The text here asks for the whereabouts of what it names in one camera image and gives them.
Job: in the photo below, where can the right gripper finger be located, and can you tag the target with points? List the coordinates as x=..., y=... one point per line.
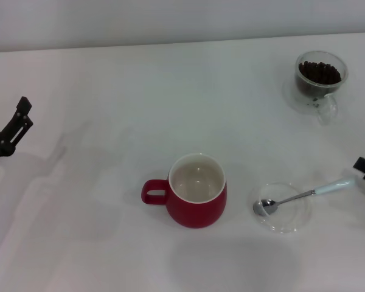
x=363, y=165

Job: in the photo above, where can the red ceramic mug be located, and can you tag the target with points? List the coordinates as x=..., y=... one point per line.
x=197, y=216

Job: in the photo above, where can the pile of coffee beans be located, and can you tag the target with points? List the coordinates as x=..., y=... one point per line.
x=319, y=73

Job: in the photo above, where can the clear glass dish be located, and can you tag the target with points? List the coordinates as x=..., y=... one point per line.
x=289, y=220

